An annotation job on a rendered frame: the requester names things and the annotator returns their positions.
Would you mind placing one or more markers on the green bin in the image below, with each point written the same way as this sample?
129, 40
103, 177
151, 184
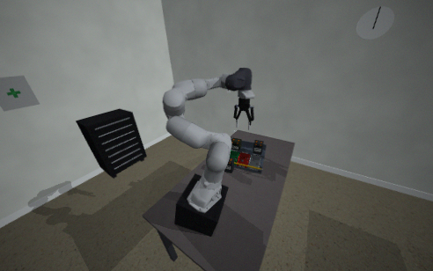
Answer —
235, 154

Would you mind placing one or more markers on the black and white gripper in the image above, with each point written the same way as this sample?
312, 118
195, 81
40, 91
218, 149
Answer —
243, 105

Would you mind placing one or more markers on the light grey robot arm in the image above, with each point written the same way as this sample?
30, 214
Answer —
218, 144

